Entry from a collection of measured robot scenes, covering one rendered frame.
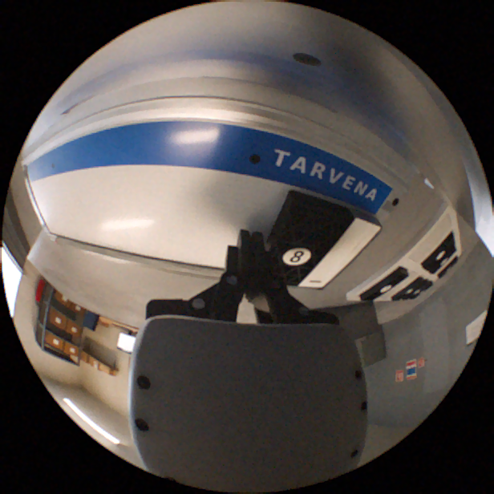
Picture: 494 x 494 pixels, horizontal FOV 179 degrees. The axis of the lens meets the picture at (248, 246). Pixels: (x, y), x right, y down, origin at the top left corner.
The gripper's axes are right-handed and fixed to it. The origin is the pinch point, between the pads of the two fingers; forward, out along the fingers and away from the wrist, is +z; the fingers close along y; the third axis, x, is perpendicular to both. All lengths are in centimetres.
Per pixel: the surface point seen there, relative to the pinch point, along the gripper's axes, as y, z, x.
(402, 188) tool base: 10.1, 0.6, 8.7
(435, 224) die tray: 24.2, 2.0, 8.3
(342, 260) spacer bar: 8.7, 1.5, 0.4
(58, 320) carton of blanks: -285, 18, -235
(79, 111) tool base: -14.0, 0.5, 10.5
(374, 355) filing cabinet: 227, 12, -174
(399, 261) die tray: 23.6, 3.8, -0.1
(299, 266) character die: 4.9, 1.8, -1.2
